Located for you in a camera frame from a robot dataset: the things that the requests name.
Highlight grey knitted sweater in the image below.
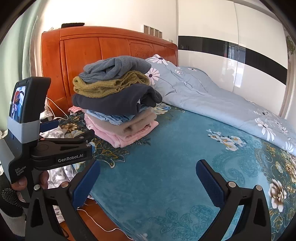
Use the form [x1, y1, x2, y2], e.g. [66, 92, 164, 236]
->
[79, 56, 151, 83]

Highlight left hand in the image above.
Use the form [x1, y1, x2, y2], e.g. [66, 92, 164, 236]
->
[11, 171, 49, 191]

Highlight pink white zigzag cloth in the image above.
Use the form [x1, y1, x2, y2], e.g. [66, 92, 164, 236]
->
[68, 106, 83, 115]

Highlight pink folded garment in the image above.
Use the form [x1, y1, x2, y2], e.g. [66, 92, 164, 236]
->
[84, 110, 159, 148]

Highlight light blue folded garment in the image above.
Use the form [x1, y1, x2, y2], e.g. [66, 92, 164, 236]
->
[84, 107, 154, 126]

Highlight olive green folded sweater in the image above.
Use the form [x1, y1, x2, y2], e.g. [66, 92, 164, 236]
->
[73, 71, 150, 98]

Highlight dark navy folded garment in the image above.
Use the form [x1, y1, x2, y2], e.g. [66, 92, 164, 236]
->
[72, 83, 163, 115]

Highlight beige folded garment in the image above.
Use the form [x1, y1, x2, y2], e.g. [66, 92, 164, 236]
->
[90, 111, 157, 137]

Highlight teal floral bed blanket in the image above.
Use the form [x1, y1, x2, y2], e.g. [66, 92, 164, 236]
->
[58, 101, 296, 241]

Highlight orange wooden headboard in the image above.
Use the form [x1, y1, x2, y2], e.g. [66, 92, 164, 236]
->
[41, 26, 178, 117]

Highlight blue daisy pillow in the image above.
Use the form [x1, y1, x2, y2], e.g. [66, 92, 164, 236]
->
[145, 54, 183, 86]

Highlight black comb on headboard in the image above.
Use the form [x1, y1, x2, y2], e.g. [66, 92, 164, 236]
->
[61, 23, 85, 28]

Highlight light blue floral quilt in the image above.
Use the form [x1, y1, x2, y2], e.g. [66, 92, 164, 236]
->
[156, 67, 295, 155]

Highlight white black-striped wardrobe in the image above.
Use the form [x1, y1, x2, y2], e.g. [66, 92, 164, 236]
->
[178, 1, 288, 114]

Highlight white cable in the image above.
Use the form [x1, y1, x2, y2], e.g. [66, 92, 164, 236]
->
[45, 96, 135, 241]

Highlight beige wall switch panel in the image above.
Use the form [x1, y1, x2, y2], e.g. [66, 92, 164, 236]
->
[143, 25, 163, 39]

